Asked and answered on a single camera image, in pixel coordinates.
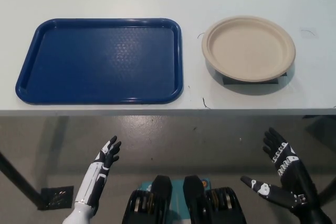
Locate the right robot hand black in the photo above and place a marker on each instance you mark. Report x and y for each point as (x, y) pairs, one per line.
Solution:
(294, 174)

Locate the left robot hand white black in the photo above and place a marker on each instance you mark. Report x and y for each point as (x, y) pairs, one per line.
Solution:
(97, 174)

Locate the beige paper plate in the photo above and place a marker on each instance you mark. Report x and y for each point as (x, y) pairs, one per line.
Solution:
(246, 48)

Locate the blue plastic tray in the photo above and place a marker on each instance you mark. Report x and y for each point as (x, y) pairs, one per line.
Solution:
(99, 61)

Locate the black table leg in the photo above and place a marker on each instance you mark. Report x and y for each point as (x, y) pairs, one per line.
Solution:
(18, 174)

